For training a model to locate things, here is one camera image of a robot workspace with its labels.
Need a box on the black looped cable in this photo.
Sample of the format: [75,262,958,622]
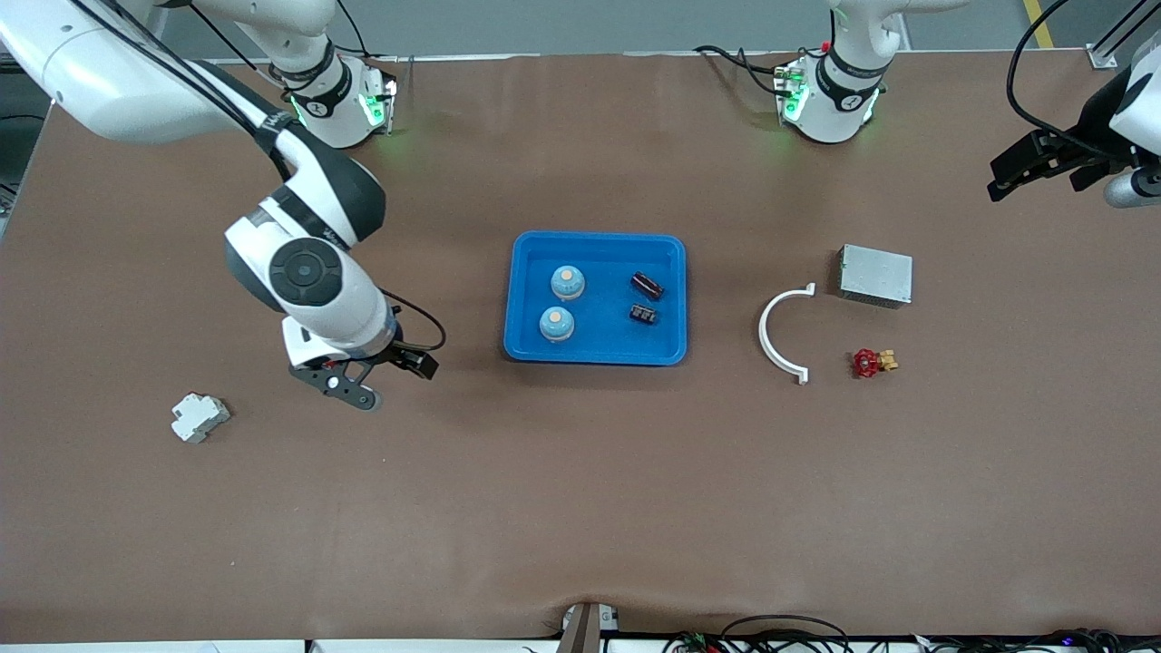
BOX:
[721,615,851,653]

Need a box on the white curved pipe clamp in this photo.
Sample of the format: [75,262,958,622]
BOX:
[758,282,816,385]

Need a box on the grey metal power supply box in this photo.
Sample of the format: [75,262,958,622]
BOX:
[836,243,914,310]

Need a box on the black right arm base cable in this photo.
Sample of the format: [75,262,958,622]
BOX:
[336,0,405,64]

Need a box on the black cable bundle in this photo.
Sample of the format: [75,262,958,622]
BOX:
[925,628,1161,653]

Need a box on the aluminium frame post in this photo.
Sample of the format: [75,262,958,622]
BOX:
[1088,0,1161,69]

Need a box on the brass valve with red handle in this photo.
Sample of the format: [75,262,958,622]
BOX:
[851,347,901,379]

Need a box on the black arm base cable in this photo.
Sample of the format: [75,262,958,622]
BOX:
[336,0,405,64]
[694,44,790,96]

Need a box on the white circuit breaker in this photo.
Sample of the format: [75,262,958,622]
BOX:
[171,392,231,444]

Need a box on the blue plastic tray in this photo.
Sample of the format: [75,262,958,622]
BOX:
[503,231,688,366]

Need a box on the black left arm base cable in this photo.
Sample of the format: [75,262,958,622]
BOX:
[694,44,790,96]

